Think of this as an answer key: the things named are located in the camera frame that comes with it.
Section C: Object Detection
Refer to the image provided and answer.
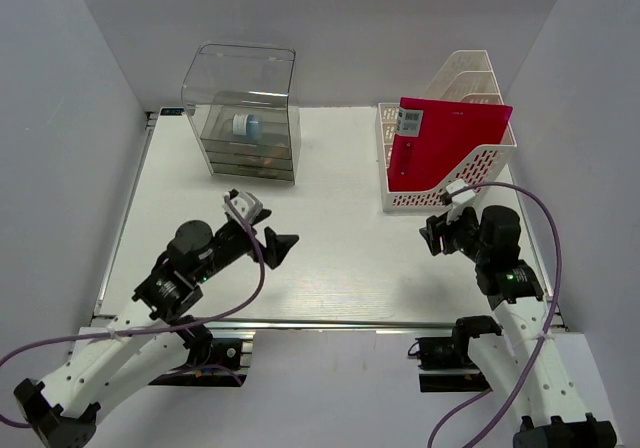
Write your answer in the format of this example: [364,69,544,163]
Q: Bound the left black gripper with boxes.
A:
[195,208,299,283]

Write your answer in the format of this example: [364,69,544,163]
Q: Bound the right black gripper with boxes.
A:
[419,203,490,263]

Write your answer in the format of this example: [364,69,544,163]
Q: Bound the red plastic folder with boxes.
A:
[387,97,513,192]

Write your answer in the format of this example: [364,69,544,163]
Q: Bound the blue ink bottle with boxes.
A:
[232,114,262,141]

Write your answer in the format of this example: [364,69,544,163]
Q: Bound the clear acrylic drawer organizer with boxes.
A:
[181,42,301,184]

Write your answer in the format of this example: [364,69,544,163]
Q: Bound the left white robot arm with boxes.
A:
[14,207,299,447]

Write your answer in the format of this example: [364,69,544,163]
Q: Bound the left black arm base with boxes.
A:
[150,331,252,388]

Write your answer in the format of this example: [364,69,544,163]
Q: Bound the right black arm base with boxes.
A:
[407,315,502,393]

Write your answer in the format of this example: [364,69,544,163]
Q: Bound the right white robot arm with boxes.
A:
[420,206,617,447]

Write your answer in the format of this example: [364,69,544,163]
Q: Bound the white mesh file rack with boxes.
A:
[375,49,517,213]

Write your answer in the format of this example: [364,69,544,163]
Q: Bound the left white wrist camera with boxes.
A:
[222,190,263,221]

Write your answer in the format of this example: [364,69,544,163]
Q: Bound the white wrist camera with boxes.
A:
[222,190,263,221]
[441,179,475,224]

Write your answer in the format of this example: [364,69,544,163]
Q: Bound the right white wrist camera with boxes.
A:
[441,179,475,224]

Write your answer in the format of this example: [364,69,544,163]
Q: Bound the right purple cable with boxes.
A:
[427,181,561,448]

